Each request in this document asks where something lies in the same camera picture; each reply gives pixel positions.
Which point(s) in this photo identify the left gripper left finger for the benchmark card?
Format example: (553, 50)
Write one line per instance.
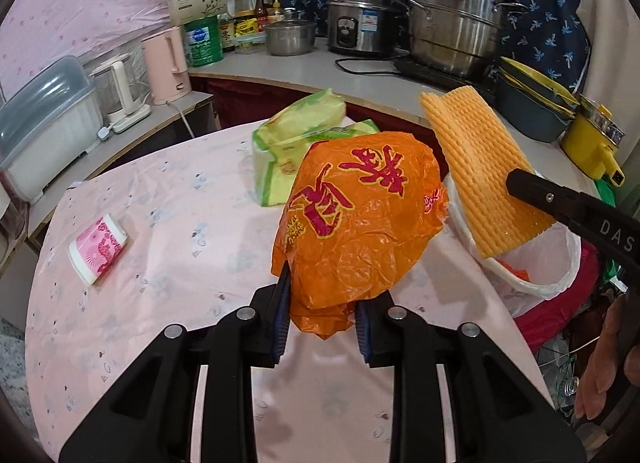
(147, 414)

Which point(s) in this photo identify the dark sauce bottle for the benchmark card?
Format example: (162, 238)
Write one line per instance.
(261, 15)

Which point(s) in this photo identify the steel rice cooker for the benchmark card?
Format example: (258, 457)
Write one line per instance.
(363, 27)

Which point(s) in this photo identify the yellow label jar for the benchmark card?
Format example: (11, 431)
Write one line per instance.
(245, 23)

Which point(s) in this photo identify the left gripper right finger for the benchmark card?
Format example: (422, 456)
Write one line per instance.
(456, 395)

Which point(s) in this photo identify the pink electric kettle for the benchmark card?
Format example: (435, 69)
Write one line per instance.
(166, 66)

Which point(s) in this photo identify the large steel steamer pot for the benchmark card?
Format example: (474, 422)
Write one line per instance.
(457, 37)

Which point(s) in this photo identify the white glass electric kettle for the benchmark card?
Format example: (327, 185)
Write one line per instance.
(122, 95)

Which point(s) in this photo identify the trash bin with white liner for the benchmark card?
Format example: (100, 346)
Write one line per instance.
(530, 275)

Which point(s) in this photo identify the orange foam net sleeve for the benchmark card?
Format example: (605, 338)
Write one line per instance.
(481, 153)

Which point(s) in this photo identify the white dish box grey lid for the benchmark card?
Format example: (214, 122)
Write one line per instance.
(49, 123)

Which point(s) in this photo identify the pink patterned tablecloth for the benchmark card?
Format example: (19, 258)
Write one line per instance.
(198, 246)

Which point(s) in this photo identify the orange plastic bag red print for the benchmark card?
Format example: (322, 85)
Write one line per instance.
(359, 217)

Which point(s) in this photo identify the yellow pot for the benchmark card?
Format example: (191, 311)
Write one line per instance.
(592, 141)

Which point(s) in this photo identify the stacked teal yellow basins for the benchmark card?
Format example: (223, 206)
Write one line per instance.
(533, 103)

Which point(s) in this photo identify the right hand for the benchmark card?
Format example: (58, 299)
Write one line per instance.
(602, 366)

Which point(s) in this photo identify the black induction cooker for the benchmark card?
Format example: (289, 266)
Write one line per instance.
(411, 69)

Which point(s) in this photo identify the yellow green snack bag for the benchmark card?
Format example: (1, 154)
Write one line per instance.
(280, 145)

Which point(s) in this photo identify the green tin can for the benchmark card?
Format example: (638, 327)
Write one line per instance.
(204, 41)

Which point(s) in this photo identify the small steel pot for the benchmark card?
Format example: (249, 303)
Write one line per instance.
(290, 37)

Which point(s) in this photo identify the pink paper cup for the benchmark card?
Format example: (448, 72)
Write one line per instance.
(96, 249)

